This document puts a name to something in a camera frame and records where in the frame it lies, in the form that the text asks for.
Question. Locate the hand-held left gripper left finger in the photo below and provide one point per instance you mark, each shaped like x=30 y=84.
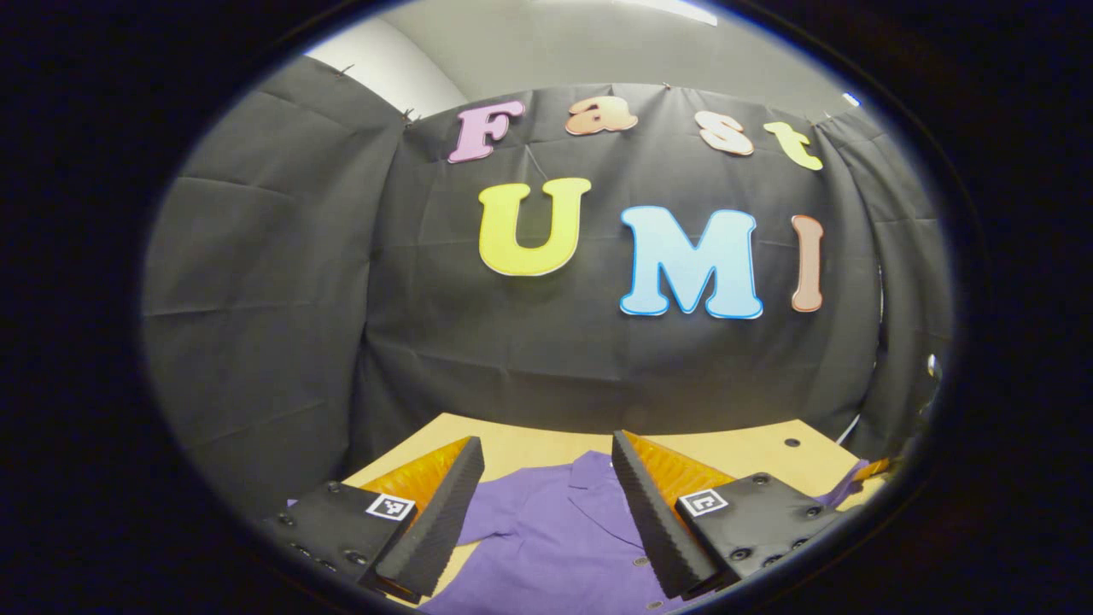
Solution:
x=444 y=521

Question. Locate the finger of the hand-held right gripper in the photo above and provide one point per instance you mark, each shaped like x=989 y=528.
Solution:
x=879 y=466

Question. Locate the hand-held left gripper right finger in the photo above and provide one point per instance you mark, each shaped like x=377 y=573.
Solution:
x=653 y=530

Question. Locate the purple button shirt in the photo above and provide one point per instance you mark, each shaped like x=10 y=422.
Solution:
x=546 y=538

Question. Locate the black backdrop cloth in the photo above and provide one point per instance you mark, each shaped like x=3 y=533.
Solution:
x=341 y=325

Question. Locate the ceiling light panel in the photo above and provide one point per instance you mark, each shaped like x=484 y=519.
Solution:
x=670 y=8

